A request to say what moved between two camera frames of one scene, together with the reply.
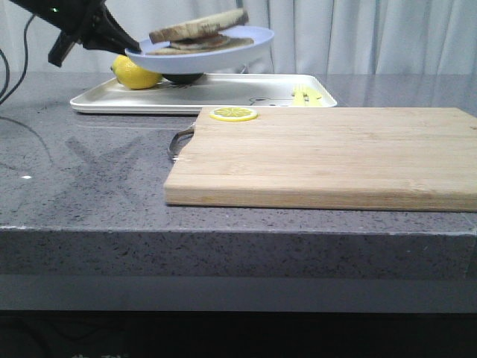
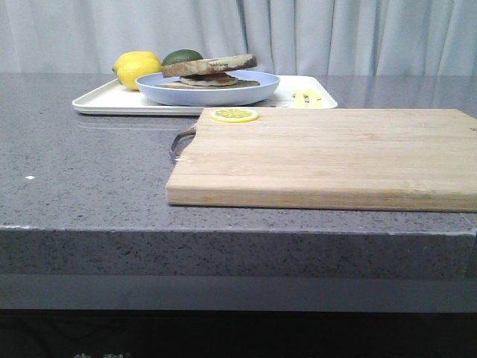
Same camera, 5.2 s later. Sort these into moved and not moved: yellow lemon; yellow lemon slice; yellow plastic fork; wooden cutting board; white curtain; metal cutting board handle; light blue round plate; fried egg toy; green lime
Moved: fried egg toy; light blue round plate; green lime
Not moved: metal cutting board handle; yellow lemon; yellow plastic fork; yellow lemon slice; wooden cutting board; white curtain
